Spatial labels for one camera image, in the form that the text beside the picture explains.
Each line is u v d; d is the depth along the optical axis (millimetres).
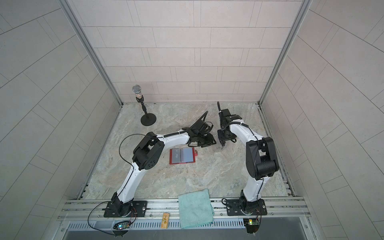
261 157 475
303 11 722
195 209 708
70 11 725
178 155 888
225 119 672
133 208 695
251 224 681
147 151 598
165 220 669
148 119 1051
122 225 642
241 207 643
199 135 774
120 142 939
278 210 726
